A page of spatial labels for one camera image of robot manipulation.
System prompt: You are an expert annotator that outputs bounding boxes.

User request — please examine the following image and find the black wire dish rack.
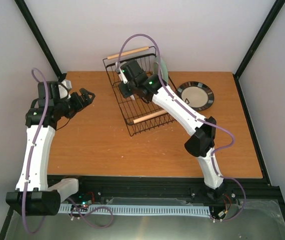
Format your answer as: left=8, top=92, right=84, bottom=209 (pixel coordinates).
left=102, top=46, right=175, bottom=137

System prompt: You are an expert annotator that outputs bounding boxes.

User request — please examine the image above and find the mint green flower plate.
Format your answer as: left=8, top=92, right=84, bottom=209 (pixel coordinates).
left=152, top=56, right=169, bottom=84

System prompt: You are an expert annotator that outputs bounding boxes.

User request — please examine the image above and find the black rimmed beige plate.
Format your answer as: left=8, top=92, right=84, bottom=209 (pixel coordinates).
left=176, top=81, right=215, bottom=112

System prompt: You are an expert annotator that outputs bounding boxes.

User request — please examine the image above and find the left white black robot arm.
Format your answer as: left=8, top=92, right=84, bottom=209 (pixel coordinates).
left=5, top=80, right=95, bottom=216

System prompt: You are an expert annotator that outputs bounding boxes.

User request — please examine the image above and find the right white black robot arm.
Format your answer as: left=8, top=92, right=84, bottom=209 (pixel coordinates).
left=115, top=60, right=224, bottom=200

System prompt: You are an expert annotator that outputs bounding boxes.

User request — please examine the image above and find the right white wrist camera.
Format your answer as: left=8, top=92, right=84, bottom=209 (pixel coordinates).
left=115, top=61, right=128, bottom=84

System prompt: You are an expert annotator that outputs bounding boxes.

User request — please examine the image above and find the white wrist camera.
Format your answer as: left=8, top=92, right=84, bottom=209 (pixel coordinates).
left=58, top=79, right=72, bottom=100
left=115, top=61, right=128, bottom=84

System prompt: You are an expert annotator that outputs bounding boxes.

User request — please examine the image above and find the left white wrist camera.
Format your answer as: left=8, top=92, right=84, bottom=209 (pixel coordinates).
left=58, top=79, right=72, bottom=100

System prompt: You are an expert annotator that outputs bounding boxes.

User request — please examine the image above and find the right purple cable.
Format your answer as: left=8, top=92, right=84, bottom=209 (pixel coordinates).
left=116, top=33, right=246, bottom=223

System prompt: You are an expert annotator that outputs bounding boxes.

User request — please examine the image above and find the left black frame post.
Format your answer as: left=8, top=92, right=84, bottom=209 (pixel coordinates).
left=14, top=0, right=64, bottom=80

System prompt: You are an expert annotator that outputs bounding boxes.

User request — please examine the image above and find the black frame post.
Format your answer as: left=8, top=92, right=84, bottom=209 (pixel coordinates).
left=234, top=0, right=285, bottom=77
left=14, top=0, right=64, bottom=80

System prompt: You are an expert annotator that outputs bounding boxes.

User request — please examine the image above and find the light blue slotted cable duct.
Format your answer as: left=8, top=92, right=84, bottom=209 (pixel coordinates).
left=58, top=204, right=211, bottom=218

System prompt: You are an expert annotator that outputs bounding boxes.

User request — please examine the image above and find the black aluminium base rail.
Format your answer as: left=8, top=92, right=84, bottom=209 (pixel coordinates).
left=17, top=174, right=282, bottom=206

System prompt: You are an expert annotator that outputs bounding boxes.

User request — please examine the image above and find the right black frame post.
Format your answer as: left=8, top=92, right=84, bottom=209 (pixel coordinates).
left=234, top=0, right=285, bottom=77

